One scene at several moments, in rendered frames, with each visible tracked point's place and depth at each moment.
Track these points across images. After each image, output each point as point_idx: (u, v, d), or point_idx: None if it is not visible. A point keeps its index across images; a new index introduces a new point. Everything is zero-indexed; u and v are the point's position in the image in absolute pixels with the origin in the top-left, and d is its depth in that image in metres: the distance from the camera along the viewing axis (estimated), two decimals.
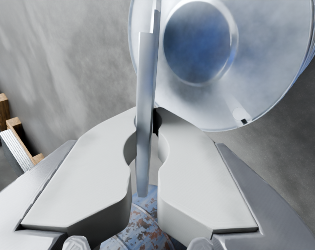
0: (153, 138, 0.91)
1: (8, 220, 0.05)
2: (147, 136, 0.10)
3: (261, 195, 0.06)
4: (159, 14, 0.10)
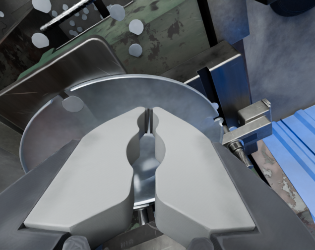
0: None
1: (11, 219, 0.05)
2: None
3: (258, 194, 0.06)
4: None
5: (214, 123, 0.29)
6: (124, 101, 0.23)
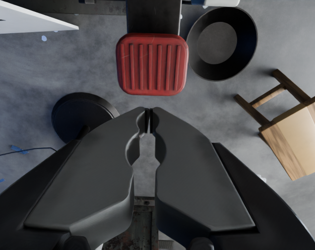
0: None
1: (11, 219, 0.05)
2: None
3: (258, 194, 0.06)
4: None
5: None
6: None
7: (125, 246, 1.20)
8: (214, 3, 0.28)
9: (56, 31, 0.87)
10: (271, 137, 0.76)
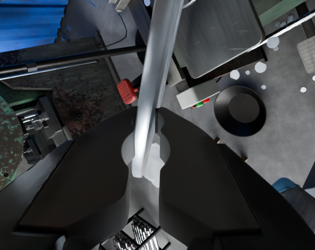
0: None
1: (6, 221, 0.05)
2: None
3: (263, 196, 0.06)
4: None
5: None
6: None
7: (97, 110, 1.81)
8: (177, 99, 0.64)
9: None
10: None
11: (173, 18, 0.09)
